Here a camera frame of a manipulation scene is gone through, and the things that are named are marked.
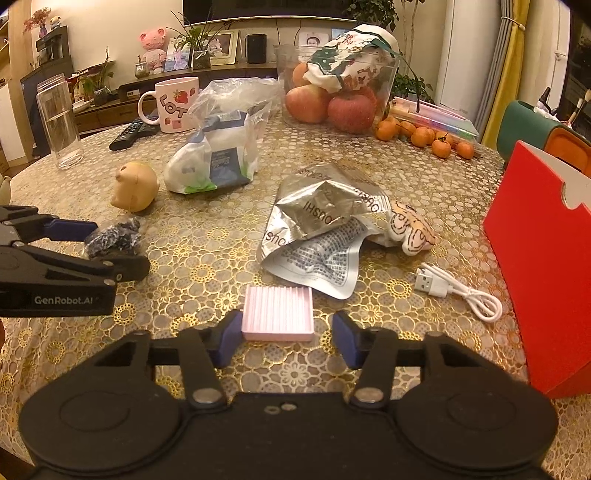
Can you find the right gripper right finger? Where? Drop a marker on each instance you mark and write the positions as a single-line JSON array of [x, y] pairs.
[[374, 352]]

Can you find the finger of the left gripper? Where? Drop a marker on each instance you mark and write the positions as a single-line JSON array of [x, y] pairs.
[[125, 268], [68, 230]]

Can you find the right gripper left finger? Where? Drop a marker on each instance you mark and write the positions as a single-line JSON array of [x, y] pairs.
[[200, 353]]

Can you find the dark small snack packet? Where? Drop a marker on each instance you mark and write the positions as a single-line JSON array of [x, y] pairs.
[[122, 237]]

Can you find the pink sticky note pad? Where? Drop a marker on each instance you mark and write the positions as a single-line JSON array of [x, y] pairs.
[[281, 314]]

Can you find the tan pig toy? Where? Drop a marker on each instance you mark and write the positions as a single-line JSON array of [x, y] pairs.
[[136, 186]]

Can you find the silver foil packet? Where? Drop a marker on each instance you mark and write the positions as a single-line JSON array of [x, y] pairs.
[[328, 263], [322, 197]]

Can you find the white blue tissue pack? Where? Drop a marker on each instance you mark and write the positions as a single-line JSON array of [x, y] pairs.
[[223, 154]]

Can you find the clear drinking glass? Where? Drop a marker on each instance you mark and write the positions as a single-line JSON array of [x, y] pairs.
[[56, 112]]

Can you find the black remote control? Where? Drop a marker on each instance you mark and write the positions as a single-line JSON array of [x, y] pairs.
[[135, 130]]

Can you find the pink strawberry mug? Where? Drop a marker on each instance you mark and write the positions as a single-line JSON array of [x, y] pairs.
[[173, 98]]

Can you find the red cardboard box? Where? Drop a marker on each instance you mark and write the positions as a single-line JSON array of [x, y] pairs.
[[538, 225]]

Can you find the clear plastic bag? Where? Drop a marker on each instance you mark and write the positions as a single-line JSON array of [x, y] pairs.
[[261, 98]]

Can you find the pink pig plush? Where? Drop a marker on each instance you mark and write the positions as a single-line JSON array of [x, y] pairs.
[[154, 56]]

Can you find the mandarin orange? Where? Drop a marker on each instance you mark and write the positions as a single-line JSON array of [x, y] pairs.
[[441, 148], [387, 130], [422, 137]]

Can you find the red apple right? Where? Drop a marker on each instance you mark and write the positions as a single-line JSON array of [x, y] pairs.
[[352, 112]]

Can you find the red apple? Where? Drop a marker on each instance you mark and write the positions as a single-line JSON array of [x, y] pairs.
[[352, 112], [308, 104]]

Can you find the pastel notebook stack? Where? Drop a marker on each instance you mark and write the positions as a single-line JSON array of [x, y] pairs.
[[433, 116]]

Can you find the red apple left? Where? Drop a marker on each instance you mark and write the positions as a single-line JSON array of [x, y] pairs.
[[308, 104]]

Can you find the television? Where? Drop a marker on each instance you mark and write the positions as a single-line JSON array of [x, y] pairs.
[[201, 10]]

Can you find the clear fruit bowl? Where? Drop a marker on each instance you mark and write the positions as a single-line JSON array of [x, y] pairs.
[[346, 91]]

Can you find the black speaker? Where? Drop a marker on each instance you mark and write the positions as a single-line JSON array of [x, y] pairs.
[[255, 48]]

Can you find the green orange tissue box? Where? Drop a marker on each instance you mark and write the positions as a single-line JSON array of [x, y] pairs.
[[521, 122]]

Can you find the patterned cloth pouch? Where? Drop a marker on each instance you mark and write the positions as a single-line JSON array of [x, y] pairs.
[[352, 60]]

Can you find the white floor air conditioner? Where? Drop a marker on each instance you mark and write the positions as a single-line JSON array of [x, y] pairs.
[[470, 35]]

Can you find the portrait photo frame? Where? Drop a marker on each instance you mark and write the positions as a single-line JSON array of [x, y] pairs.
[[312, 38]]

